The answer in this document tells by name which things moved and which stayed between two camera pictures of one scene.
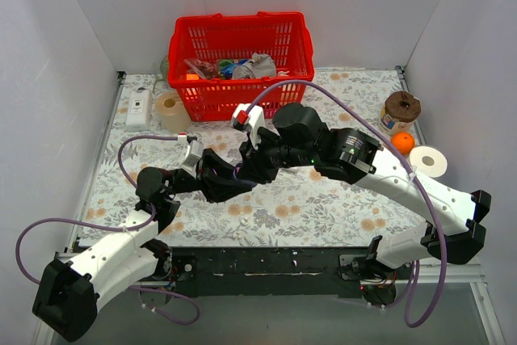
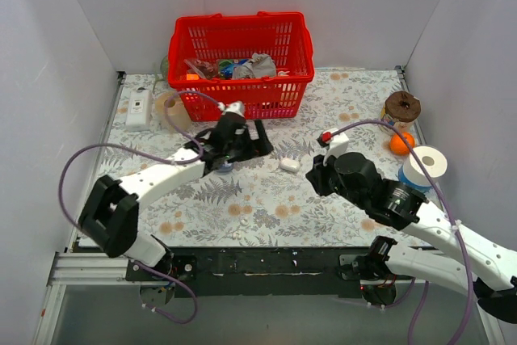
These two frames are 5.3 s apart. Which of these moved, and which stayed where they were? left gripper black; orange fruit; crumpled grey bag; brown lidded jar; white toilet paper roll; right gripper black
Moved: left gripper black; right gripper black
Stayed: crumpled grey bag; white toilet paper roll; orange fruit; brown lidded jar
